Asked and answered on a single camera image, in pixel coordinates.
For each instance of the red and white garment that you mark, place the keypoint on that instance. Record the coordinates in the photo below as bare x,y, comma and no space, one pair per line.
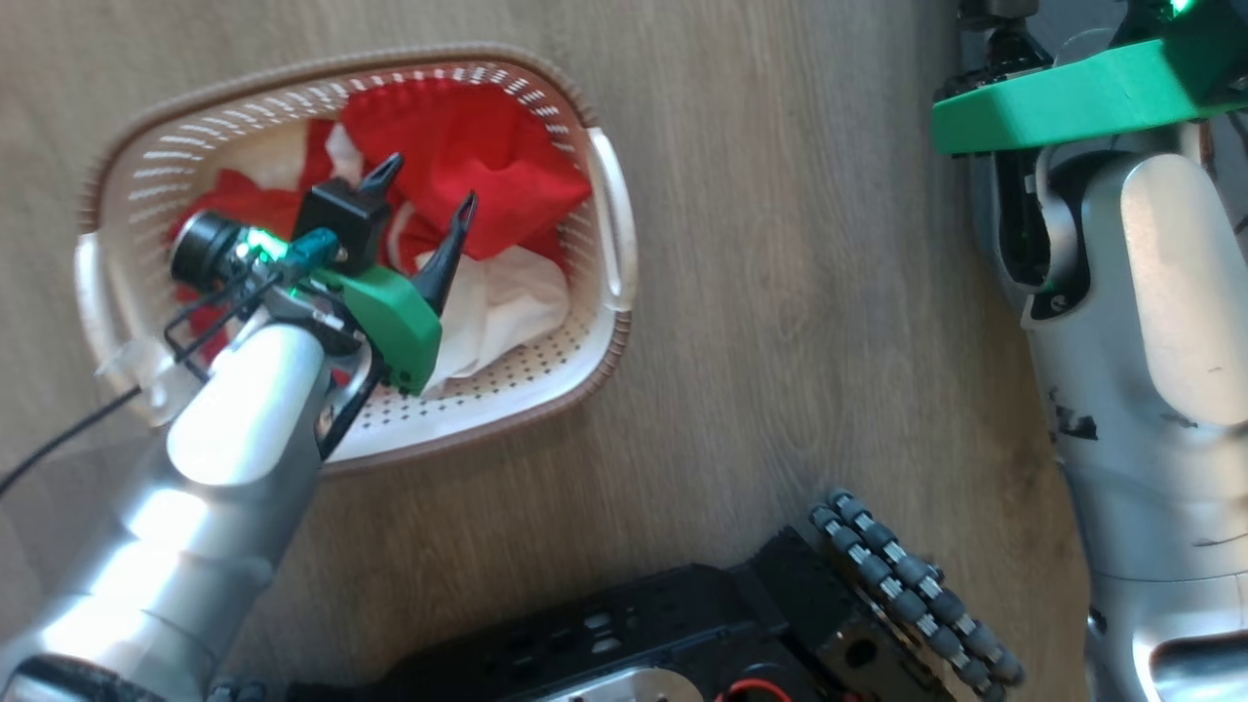
507,302

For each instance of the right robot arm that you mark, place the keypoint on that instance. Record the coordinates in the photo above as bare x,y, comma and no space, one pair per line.
1150,390

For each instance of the grey roller omni wheel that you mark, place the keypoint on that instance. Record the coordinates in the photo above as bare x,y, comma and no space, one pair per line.
907,575

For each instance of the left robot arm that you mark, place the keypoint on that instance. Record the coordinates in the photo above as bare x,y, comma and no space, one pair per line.
214,487

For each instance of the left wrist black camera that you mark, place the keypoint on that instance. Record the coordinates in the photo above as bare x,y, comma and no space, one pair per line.
336,219

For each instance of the beige perforated laundry basket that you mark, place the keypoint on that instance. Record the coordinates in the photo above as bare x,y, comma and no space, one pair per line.
546,361

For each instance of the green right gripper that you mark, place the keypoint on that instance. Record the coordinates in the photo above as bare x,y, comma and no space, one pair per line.
1082,97

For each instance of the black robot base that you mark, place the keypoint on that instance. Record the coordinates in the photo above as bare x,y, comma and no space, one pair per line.
624,634

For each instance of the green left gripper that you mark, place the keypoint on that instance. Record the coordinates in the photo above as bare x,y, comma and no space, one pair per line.
400,322

